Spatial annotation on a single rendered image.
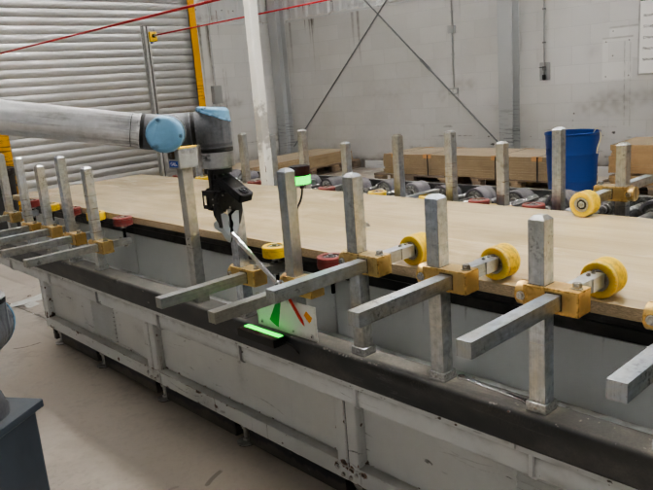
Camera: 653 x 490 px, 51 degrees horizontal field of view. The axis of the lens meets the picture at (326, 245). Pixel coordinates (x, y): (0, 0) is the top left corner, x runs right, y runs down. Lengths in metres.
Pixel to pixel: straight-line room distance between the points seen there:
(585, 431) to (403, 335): 0.69
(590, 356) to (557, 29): 7.78
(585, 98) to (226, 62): 5.63
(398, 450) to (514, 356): 0.61
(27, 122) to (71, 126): 0.10
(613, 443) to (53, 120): 1.42
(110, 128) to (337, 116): 9.71
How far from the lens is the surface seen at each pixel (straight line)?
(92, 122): 1.79
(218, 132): 1.89
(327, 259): 1.89
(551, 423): 1.46
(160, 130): 1.75
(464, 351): 1.14
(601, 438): 1.42
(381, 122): 10.79
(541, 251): 1.36
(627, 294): 1.57
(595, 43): 9.02
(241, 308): 1.73
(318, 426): 2.45
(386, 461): 2.26
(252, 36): 3.45
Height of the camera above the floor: 1.38
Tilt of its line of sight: 13 degrees down
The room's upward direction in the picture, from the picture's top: 5 degrees counter-clockwise
